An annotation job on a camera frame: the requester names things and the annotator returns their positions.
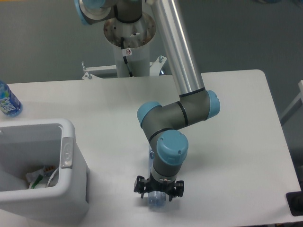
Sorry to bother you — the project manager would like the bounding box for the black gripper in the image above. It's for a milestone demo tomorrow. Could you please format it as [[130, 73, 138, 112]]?
[[134, 175, 184, 202]]

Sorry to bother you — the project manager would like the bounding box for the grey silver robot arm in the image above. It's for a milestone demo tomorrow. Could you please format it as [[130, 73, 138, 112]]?
[[74, 0, 220, 206]]

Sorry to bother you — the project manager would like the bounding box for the white plastic trash can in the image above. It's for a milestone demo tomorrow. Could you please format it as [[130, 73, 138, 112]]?
[[0, 119, 89, 220]]

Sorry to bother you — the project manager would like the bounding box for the trash inside the can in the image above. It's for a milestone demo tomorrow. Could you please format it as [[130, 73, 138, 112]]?
[[26, 166, 59, 189]]

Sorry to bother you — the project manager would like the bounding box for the empty clear plastic bottle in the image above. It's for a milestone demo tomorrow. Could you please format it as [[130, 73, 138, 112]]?
[[148, 145, 166, 210]]

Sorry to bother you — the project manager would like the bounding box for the black device at table edge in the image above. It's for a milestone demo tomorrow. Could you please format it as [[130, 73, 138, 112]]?
[[286, 191, 303, 217]]

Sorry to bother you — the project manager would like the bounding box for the blue labelled water bottle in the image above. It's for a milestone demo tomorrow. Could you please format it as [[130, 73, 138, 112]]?
[[0, 81, 23, 117]]

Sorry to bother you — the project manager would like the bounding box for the white metal base frame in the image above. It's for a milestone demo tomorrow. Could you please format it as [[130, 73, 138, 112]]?
[[81, 55, 168, 80]]

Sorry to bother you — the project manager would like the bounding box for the black cable on pedestal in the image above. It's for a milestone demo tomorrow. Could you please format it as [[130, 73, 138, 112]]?
[[120, 36, 133, 78]]

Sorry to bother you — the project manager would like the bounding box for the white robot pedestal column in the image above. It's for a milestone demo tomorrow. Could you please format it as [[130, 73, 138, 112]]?
[[104, 13, 156, 67]]

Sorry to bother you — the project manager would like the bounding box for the white frame at right edge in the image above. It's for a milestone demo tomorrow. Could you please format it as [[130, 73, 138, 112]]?
[[280, 80, 303, 126]]

